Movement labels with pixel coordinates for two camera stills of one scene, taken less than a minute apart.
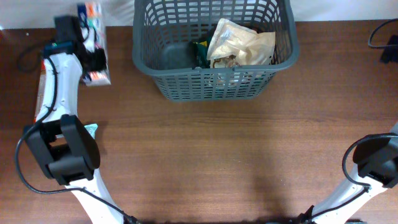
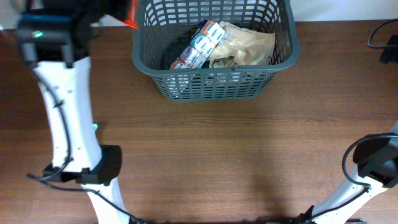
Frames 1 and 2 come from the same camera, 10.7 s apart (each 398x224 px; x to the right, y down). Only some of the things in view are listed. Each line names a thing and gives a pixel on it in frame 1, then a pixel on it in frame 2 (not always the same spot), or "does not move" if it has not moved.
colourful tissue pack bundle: (91, 28) → (208, 34)
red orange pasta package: (40, 89) → (132, 20)
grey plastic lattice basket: (164, 32) does not move
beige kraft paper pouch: (248, 46) does not move
